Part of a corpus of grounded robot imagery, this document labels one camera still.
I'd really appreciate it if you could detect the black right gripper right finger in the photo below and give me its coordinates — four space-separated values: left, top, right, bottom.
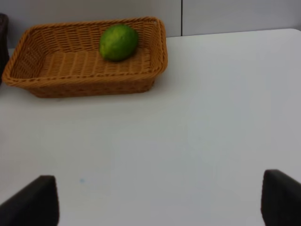
261 169 301 226

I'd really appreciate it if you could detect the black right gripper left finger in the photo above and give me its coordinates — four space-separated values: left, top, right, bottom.
0 175 59 226

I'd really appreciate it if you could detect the green lime fruit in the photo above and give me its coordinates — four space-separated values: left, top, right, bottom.
99 24 139 61

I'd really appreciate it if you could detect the light orange wicker basket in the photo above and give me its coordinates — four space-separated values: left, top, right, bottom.
2 17 168 98

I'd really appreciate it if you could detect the dark brown wicker basket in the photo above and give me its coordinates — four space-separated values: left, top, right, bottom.
0 13 9 83

